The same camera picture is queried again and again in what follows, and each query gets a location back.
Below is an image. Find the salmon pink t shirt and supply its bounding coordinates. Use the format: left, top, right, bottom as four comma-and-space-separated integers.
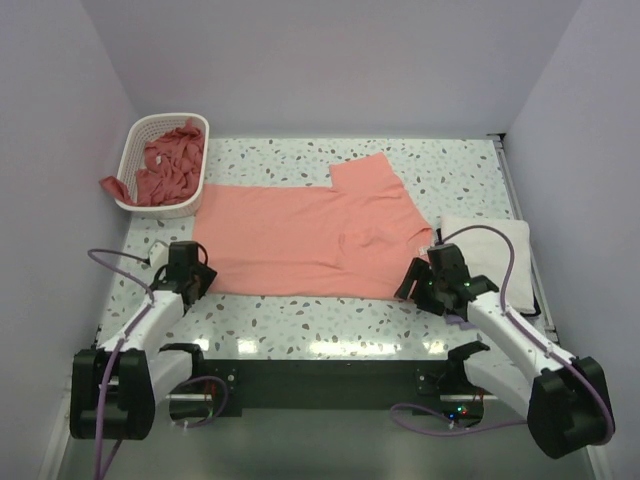
193, 153, 433, 300

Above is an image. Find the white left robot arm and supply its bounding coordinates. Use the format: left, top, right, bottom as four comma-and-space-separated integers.
69, 241, 217, 440

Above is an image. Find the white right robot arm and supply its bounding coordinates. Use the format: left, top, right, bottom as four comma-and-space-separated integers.
395, 244, 615, 459

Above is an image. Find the white folded t shirt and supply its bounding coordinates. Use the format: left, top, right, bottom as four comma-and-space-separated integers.
440, 214, 534, 313

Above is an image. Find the dark red t shirt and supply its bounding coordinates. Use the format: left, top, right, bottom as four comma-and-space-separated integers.
99, 120, 204, 207

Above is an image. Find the white perforated plastic basket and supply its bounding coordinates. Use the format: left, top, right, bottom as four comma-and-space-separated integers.
116, 112, 210, 220

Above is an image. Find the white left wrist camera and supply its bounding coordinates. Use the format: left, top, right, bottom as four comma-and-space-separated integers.
148, 240, 169, 269

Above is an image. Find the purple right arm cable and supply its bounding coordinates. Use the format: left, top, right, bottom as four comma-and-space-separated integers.
439, 224, 617, 441

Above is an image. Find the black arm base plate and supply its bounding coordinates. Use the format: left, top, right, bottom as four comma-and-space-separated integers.
169, 360, 486, 424

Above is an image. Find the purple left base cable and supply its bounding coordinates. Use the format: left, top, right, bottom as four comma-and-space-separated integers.
172, 377, 232, 429

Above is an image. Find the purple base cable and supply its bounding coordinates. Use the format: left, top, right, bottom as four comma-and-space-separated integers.
172, 377, 232, 429
389, 402, 531, 437

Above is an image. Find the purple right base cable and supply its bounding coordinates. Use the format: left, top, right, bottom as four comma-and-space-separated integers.
389, 402, 531, 437

